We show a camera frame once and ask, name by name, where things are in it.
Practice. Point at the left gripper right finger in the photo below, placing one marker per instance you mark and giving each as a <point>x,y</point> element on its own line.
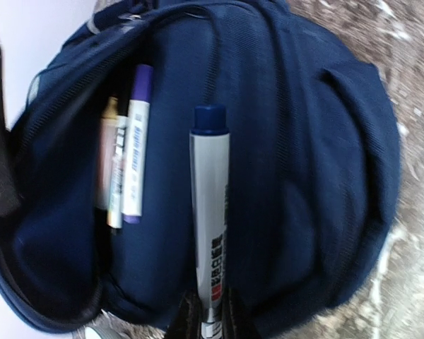
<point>237,323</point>

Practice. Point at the black white marker front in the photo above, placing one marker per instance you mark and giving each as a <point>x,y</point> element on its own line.
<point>114,214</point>

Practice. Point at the navy blue student backpack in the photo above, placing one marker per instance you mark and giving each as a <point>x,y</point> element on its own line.
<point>314,168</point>

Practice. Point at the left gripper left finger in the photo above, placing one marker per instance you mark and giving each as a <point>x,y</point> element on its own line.
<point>187,323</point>

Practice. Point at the blue marker pen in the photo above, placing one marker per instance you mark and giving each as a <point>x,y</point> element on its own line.
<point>135,144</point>

